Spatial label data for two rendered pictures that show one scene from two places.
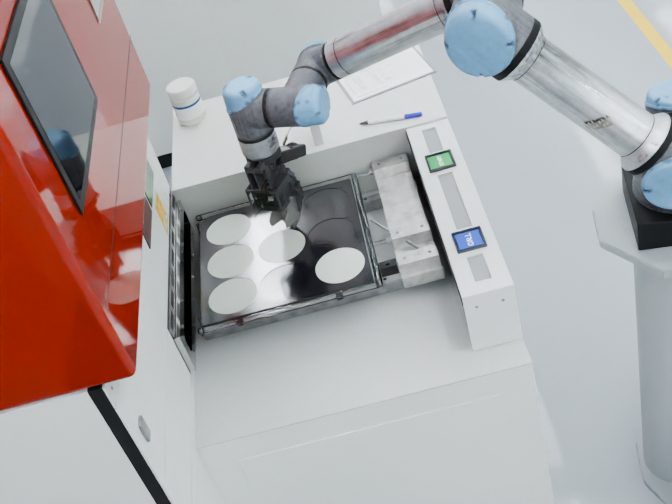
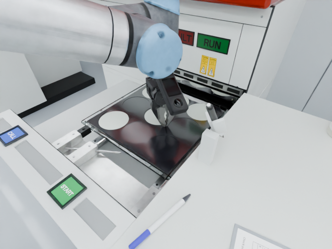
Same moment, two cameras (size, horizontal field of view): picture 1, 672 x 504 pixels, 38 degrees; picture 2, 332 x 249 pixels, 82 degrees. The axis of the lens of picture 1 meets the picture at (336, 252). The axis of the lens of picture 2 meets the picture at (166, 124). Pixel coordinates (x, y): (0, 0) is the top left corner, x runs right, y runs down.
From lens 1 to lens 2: 2.08 m
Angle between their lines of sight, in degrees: 84
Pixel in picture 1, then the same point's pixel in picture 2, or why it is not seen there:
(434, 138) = (94, 223)
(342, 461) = not seen: hidden behind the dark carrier
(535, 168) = not seen: outside the picture
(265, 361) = not seen: hidden behind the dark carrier
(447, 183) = (51, 174)
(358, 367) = (86, 114)
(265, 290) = (141, 98)
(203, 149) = (278, 117)
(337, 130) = (204, 179)
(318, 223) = (152, 134)
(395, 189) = (128, 190)
